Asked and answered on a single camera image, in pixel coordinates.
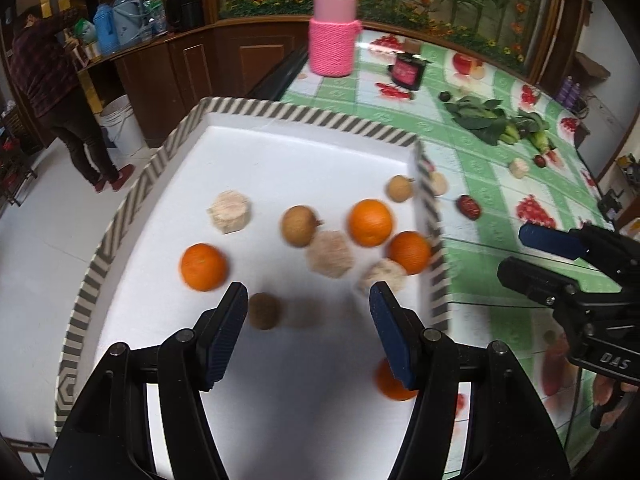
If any artificial flower display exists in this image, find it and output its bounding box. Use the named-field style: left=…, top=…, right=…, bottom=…
left=215, top=0, right=566, bottom=81

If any red date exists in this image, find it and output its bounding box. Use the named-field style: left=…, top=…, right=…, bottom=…
left=456, top=195, right=483, bottom=221

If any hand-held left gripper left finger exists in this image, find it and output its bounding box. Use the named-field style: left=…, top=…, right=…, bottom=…
left=45, top=281, right=249, bottom=480

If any green checked fruit-print tablecloth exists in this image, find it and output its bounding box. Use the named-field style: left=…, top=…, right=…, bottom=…
left=282, top=30, right=608, bottom=480

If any grey-blue kettle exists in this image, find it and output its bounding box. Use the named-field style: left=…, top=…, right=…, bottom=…
left=112, top=0, right=153, bottom=46

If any glass jar with pink sleeve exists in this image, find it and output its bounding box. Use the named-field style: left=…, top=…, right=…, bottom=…
left=307, top=0, right=362, bottom=77

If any brown kiwi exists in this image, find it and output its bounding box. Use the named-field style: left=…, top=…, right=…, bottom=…
left=247, top=292, right=282, bottom=331

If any green bok choy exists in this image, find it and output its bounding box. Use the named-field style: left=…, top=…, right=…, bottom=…
left=500, top=110, right=558, bottom=153
left=445, top=96, right=518, bottom=147

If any small black pink box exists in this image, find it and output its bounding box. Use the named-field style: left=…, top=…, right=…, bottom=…
left=392, top=52, right=432, bottom=88

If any white tray with striped rim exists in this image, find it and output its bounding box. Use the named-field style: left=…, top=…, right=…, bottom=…
left=54, top=96, right=451, bottom=480

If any cardboard box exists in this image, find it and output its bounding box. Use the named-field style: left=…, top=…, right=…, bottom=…
left=575, top=51, right=612, bottom=81

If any black pot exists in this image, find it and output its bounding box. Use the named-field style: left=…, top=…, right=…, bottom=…
left=165, top=0, right=206, bottom=31

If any green bag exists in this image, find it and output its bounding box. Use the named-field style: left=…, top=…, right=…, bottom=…
left=72, top=19, right=98, bottom=45

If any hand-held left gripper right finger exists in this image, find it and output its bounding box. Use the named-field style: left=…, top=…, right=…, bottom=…
left=369, top=281, right=571, bottom=480

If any orange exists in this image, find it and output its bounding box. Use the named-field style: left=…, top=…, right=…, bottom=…
left=375, top=357, right=419, bottom=402
left=180, top=243, right=230, bottom=292
left=348, top=199, right=394, bottom=248
left=387, top=231, right=432, bottom=276

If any clear plastic bottle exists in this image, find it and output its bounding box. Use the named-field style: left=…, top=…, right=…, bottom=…
left=147, top=0, right=168, bottom=36

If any person's right hand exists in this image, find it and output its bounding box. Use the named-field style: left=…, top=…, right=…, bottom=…
left=590, top=376, right=636, bottom=429

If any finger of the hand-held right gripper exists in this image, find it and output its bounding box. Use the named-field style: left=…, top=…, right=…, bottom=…
left=518, top=222, right=640, bottom=281
left=496, top=256, right=621, bottom=308

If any wooden cabinet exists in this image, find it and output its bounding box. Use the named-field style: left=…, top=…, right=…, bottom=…
left=75, top=15, right=313, bottom=148

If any white bucket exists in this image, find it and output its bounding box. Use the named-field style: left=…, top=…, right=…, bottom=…
left=98, top=95, right=146, bottom=157

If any blue thermos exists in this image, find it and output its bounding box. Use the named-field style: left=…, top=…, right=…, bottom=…
left=93, top=3, right=121, bottom=54

